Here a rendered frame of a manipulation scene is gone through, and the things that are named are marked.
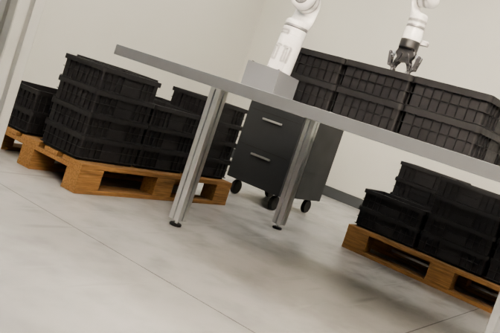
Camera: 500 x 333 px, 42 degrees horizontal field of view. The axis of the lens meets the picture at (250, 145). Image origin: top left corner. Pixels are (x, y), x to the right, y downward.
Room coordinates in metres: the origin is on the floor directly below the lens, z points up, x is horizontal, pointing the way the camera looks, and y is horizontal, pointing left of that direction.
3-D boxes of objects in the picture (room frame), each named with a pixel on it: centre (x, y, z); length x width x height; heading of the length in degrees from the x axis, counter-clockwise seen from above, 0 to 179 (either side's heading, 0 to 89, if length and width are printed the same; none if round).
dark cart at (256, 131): (4.63, -0.26, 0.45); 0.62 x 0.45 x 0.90; 146
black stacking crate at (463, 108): (2.45, -0.72, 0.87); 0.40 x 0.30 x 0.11; 142
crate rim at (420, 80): (2.45, -0.72, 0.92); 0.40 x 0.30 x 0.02; 142
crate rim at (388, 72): (2.63, -0.48, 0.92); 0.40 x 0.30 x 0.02; 142
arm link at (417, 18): (2.55, -0.45, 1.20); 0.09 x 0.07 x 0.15; 49
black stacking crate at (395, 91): (2.63, -0.48, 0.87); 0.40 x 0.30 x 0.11; 142
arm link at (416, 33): (2.55, -0.47, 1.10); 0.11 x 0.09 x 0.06; 142
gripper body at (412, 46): (2.54, -0.46, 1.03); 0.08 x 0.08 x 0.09
